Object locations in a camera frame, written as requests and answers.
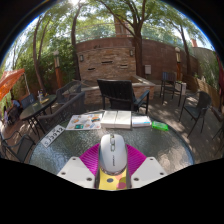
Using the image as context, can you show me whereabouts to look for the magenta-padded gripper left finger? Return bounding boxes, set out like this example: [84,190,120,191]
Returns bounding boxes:
[57,143,102,190]

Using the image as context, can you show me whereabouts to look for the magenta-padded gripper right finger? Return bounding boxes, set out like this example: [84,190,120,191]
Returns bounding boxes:
[125,143,167,190]

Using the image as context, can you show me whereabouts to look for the white computer mouse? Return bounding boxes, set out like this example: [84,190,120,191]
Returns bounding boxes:
[98,133,129,176]

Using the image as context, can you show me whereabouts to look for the yellow duck mouse pad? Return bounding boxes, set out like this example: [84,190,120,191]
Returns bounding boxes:
[97,167,129,191]

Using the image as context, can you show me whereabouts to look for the colourful printed leaflet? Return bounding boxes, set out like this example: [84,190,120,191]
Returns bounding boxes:
[65,113,103,131]

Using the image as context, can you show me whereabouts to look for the small white striped box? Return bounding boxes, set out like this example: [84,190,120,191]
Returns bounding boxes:
[131,115,153,128]

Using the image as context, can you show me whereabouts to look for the green plastic pack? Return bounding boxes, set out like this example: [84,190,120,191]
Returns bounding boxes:
[151,120,170,132]

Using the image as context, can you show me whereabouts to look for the white licence plate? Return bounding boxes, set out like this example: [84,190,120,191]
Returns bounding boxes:
[40,124,66,148]

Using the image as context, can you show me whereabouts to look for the flat white box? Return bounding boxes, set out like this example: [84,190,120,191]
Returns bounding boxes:
[114,110,133,130]
[100,110,118,129]

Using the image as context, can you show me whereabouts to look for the dark wicker chair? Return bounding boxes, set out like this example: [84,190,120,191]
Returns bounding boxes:
[55,80,83,105]
[37,91,87,134]

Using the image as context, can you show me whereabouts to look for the black metal patio chair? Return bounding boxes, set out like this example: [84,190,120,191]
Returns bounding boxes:
[0,130,36,163]
[178,90,213,138]

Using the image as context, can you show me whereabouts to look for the dark round patio table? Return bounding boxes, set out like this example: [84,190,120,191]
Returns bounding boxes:
[19,94,58,135]

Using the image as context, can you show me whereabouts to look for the black slatted bench chair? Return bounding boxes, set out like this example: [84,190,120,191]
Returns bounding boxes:
[97,78,151,115]

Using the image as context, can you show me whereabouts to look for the stone fire pit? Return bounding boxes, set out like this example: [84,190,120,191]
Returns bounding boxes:
[81,74,156,105]

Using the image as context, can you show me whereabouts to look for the white standing sign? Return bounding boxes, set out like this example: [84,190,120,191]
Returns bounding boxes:
[175,81,187,106]

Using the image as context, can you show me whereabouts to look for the orange sun umbrella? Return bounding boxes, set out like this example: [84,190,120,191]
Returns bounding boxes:
[0,68,26,102]

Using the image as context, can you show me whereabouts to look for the tree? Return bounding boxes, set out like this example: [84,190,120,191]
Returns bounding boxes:
[99,0,174,78]
[70,2,85,81]
[31,14,49,93]

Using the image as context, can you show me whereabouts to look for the wooden lamp post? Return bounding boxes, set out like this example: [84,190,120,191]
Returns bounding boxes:
[53,49,64,90]
[174,46,183,82]

